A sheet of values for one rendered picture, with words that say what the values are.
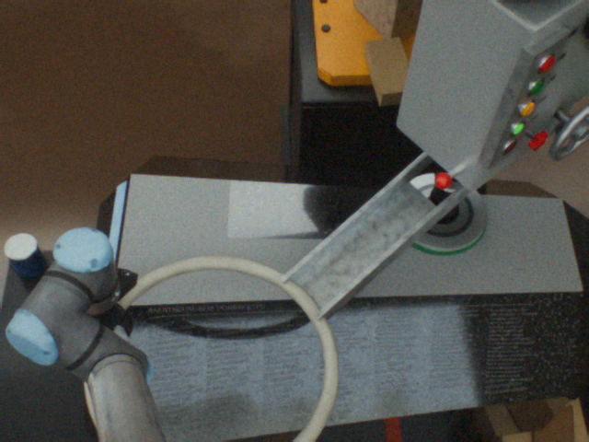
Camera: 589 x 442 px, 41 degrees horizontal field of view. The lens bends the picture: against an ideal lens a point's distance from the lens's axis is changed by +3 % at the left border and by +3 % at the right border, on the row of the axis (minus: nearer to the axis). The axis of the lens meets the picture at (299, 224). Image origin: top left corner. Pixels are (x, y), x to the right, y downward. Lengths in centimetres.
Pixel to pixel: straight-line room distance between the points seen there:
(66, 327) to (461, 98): 77
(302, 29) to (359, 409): 116
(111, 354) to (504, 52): 78
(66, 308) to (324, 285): 58
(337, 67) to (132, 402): 135
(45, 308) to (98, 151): 185
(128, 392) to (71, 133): 210
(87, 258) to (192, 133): 183
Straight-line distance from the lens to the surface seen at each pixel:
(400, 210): 169
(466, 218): 185
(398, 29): 231
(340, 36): 234
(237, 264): 165
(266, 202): 185
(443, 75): 142
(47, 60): 346
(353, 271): 165
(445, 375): 183
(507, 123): 135
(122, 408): 114
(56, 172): 308
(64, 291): 131
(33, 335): 128
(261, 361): 177
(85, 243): 134
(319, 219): 182
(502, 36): 128
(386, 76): 218
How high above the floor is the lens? 240
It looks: 58 degrees down
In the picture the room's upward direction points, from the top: 3 degrees clockwise
